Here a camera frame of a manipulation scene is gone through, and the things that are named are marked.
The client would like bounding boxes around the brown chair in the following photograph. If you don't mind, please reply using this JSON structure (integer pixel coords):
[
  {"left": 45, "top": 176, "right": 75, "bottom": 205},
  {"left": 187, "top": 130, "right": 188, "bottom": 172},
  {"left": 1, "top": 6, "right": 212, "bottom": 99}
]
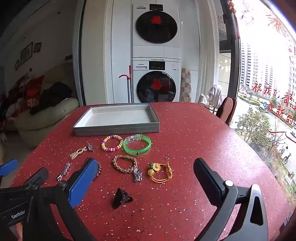
[{"left": 217, "top": 97, "right": 237, "bottom": 126}]

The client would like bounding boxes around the beige metal hair clip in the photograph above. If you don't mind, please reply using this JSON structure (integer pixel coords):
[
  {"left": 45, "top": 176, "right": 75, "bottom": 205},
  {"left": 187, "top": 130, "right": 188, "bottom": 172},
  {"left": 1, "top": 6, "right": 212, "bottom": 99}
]
[{"left": 70, "top": 148, "right": 88, "bottom": 160}]

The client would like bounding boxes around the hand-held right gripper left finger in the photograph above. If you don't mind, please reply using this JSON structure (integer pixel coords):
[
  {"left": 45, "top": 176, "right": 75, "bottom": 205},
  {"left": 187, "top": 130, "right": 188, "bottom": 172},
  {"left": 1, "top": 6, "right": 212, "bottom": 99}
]
[{"left": 23, "top": 159, "right": 99, "bottom": 241}]

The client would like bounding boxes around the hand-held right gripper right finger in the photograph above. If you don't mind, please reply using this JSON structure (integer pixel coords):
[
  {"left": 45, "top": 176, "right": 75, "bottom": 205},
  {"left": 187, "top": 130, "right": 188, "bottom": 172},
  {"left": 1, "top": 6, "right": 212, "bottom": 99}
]
[{"left": 193, "top": 158, "right": 269, "bottom": 241}]

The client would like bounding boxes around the red printed cushion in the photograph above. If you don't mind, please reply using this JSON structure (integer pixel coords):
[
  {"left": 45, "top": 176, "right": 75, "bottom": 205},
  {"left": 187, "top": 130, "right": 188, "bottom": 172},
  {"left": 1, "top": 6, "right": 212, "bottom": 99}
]
[{"left": 24, "top": 75, "right": 44, "bottom": 108}]

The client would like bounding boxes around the wooden chair with towel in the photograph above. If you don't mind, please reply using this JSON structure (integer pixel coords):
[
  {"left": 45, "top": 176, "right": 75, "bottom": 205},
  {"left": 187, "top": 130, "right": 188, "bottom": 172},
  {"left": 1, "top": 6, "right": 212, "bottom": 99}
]
[{"left": 199, "top": 85, "right": 223, "bottom": 109}]

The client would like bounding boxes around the beige braided hair tie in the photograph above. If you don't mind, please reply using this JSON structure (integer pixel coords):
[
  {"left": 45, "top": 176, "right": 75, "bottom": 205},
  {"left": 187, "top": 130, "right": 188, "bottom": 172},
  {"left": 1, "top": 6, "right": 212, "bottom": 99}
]
[{"left": 112, "top": 155, "right": 137, "bottom": 174}]

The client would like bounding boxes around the cream sofa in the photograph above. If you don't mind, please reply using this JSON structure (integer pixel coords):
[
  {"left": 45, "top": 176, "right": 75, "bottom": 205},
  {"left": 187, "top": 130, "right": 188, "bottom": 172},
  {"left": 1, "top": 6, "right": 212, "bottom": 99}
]
[{"left": 14, "top": 65, "right": 80, "bottom": 147}]

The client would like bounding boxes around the black clothing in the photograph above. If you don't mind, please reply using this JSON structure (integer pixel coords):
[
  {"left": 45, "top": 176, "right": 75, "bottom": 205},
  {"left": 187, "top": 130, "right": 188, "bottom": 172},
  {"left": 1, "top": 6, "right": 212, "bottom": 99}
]
[{"left": 30, "top": 82, "right": 73, "bottom": 115}]

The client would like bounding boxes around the red handled mop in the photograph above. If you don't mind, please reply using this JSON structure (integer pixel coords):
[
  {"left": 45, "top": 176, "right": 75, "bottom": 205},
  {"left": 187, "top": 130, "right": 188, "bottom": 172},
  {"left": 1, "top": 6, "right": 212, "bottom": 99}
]
[{"left": 119, "top": 65, "right": 133, "bottom": 103}]

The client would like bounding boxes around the yellow flower hair tie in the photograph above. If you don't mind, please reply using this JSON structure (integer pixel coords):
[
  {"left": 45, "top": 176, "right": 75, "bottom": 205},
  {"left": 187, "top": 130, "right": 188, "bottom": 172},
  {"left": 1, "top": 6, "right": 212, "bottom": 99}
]
[{"left": 147, "top": 162, "right": 173, "bottom": 183}]

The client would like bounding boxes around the multicolour bead bracelet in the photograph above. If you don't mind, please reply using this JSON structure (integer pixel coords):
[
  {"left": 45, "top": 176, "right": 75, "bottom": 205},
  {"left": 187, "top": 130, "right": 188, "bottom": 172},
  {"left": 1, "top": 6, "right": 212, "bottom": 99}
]
[{"left": 101, "top": 135, "right": 124, "bottom": 153}]

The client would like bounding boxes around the large picture frame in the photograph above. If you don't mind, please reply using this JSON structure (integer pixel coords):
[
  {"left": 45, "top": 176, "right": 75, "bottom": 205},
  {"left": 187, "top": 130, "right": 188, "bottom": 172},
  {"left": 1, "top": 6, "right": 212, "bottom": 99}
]
[{"left": 20, "top": 42, "right": 33, "bottom": 65}]

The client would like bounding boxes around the red hanging ornament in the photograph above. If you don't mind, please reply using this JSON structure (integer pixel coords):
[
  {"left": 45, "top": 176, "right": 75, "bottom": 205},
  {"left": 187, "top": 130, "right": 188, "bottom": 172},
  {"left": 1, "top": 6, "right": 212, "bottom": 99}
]
[{"left": 228, "top": 0, "right": 241, "bottom": 40}]

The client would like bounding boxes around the brown spiral hair tie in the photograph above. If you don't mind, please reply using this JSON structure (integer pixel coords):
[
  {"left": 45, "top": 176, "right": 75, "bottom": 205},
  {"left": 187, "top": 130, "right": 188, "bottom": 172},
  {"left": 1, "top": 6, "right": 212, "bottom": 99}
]
[{"left": 84, "top": 158, "right": 102, "bottom": 175}]

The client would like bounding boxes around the grey jewelry tray box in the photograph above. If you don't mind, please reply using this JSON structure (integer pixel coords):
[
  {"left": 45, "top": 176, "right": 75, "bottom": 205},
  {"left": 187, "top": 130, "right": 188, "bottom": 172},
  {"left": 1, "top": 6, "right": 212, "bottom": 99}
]
[{"left": 73, "top": 103, "right": 160, "bottom": 137}]

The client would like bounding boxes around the black claw hair clip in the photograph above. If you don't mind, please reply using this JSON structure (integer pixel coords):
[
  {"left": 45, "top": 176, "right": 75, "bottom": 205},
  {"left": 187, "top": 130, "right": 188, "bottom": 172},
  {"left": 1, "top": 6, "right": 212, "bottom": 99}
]
[{"left": 112, "top": 188, "right": 133, "bottom": 209}]

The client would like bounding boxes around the white tumble dryer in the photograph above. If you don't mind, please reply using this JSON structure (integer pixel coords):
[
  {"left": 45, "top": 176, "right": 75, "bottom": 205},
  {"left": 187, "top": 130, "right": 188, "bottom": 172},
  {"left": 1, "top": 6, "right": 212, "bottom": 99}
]
[{"left": 132, "top": 4, "right": 181, "bottom": 58}]

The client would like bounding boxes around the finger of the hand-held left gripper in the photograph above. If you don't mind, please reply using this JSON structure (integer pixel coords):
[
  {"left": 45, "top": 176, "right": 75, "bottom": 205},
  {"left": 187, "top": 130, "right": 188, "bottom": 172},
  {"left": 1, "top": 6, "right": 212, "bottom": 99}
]
[
  {"left": 23, "top": 167, "right": 49, "bottom": 189},
  {"left": 0, "top": 159, "right": 19, "bottom": 177}
]

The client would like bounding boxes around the green translucent bangle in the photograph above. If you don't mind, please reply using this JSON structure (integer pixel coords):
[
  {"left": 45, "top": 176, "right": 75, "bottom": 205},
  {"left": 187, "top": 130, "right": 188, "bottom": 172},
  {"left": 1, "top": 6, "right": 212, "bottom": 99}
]
[{"left": 123, "top": 134, "right": 152, "bottom": 155}]

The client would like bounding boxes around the silver rhinestone barrette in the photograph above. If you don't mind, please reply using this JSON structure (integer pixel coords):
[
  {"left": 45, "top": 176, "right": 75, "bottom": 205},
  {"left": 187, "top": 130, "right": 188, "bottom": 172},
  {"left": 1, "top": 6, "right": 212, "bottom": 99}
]
[{"left": 57, "top": 162, "right": 72, "bottom": 181}]

